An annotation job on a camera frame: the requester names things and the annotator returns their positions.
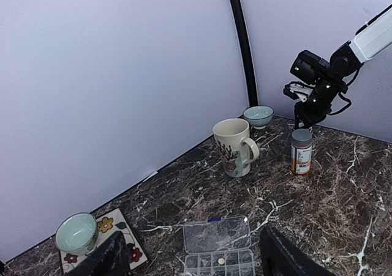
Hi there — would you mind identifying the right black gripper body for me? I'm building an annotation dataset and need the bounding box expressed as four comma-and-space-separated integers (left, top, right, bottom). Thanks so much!
294, 102, 331, 128

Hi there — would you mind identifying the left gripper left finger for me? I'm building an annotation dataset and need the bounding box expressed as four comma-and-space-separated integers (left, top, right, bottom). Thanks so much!
66, 231, 132, 275

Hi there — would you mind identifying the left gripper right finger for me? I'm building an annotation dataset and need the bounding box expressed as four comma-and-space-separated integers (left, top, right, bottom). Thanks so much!
259, 226, 334, 276

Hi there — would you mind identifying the orange pill bottle grey cap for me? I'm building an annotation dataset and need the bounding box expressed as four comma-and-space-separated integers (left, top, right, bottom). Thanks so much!
291, 129, 312, 174

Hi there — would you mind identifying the green ceramic bowl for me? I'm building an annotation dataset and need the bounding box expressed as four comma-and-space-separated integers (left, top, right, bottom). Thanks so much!
243, 106, 274, 130
55, 212, 98, 255

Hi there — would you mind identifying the clear plastic pill organizer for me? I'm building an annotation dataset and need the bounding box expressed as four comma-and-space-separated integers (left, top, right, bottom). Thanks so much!
183, 215, 260, 275

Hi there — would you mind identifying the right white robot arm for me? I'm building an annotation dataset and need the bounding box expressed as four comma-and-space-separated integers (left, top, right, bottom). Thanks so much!
283, 6, 391, 129

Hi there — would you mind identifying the floral square plate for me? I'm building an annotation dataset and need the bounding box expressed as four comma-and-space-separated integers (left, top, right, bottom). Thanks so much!
55, 208, 149, 275

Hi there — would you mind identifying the beige ceramic mug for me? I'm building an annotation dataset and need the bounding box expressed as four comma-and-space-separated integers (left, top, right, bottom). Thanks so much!
213, 118, 260, 177

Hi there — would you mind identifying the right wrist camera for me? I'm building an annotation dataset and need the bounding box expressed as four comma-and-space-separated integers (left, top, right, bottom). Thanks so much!
283, 81, 314, 102

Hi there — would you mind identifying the right black frame post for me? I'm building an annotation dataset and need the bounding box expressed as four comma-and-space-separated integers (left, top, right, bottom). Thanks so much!
229, 0, 258, 106

